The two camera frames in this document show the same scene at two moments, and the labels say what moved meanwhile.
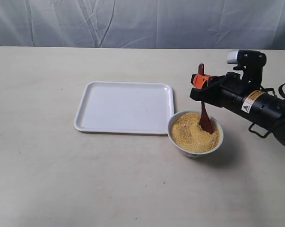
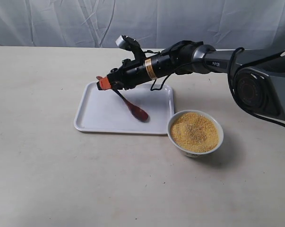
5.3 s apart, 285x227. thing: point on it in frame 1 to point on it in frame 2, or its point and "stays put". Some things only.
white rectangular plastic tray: x=125 y=108 stays put
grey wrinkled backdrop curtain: x=216 y=24 stays put
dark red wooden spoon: x=205 y=122 to x=134 y=111
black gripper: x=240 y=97 to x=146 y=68
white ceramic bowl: x=187 y=135 stays put
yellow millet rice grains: x=186 y=133 stays put
